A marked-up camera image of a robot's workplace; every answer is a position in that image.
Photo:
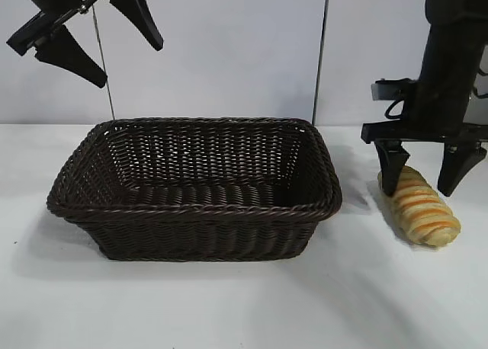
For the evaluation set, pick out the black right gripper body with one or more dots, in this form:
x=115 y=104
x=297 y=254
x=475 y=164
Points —
x=442 y=82

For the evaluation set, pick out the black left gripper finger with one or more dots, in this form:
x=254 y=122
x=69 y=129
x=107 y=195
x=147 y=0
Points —
x=137 y=13
x=70 y=57

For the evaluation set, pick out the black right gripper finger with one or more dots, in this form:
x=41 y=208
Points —
x=392 y=170
x=457 y=170

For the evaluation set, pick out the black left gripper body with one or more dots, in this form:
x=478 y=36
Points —
x=23 y=38

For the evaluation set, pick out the long striped bread loaf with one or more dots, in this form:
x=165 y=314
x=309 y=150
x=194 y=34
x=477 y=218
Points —
x=423 y=212

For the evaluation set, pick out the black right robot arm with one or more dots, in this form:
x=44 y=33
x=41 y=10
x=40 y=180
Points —
x=457 y=2

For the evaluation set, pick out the dark brown wicker basket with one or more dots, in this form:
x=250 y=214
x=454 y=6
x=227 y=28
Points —
x=190 y=227

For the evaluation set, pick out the metal wall panel strip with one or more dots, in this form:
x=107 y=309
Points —
x=320 y=59
x=102 y=63

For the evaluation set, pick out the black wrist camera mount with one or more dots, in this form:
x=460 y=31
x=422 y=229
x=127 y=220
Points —
x=389 y=90

